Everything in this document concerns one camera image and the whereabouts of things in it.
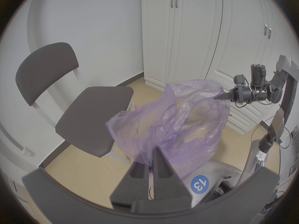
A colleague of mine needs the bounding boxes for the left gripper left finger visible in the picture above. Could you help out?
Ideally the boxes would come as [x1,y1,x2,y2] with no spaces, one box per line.
[110,161,150,208]

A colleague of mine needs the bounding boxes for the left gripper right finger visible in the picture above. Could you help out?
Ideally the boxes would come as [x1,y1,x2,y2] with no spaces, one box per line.
[153,147,192,208]

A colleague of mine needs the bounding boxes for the purple plastic bag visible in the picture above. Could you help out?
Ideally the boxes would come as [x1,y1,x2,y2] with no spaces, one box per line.
[106,78,232,179]

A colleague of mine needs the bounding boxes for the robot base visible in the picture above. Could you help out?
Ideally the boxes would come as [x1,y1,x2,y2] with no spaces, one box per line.
[179,138,281,206]

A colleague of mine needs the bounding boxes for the white wardrobe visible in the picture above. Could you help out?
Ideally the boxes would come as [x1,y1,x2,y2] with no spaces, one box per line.
[141,0,284,135]

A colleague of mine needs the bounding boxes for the grey and white chair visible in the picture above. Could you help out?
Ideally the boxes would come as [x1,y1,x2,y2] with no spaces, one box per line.
[16,42,136,165]

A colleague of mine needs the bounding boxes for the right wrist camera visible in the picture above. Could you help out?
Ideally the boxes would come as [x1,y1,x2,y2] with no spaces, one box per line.
[234,74,246,86]

